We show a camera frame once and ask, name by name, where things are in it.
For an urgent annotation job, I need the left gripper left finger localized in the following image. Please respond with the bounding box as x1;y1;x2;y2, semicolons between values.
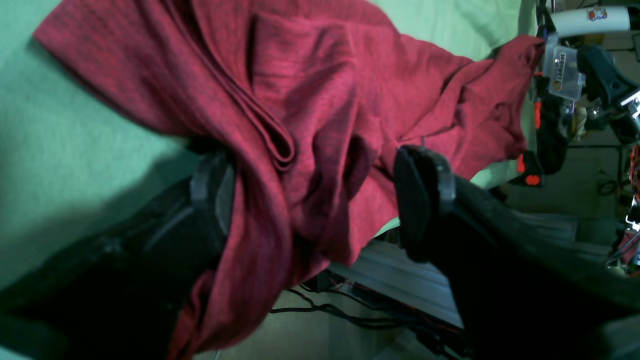
1;150;235;360

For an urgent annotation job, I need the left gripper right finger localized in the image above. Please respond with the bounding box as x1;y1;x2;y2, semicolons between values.
394;145;639;360

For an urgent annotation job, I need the red long-sleeve T-shirt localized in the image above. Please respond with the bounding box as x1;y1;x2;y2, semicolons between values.
34;0;544;360

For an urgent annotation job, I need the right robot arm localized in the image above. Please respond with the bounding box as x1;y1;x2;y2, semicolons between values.
535;0;639;175

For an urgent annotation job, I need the orange black clamp far right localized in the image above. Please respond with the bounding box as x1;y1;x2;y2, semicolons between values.
514;150;546;188

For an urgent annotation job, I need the green table cloth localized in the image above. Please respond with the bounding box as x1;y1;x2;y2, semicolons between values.
0;0;537;289

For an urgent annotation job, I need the grey metal table bracket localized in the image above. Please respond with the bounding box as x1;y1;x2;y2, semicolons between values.
328;240;464;328

